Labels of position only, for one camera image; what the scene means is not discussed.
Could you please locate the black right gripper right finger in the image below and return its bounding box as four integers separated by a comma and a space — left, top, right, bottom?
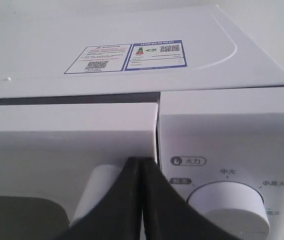
141, 158, 234, 240

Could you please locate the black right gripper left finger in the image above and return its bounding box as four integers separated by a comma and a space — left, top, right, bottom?
55, 157, 142, 240

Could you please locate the white microwave door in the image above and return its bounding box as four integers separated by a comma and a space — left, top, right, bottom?
0, 102, 158, 240

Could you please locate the white Midea microwave oven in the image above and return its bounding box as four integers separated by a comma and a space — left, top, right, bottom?
0, 2, 284, 240

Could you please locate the white upper power knob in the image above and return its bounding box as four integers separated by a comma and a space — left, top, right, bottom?
188, 181, 270, 240

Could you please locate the blue white label sticker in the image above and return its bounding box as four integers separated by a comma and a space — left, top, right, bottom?
64, 40, 187, 75

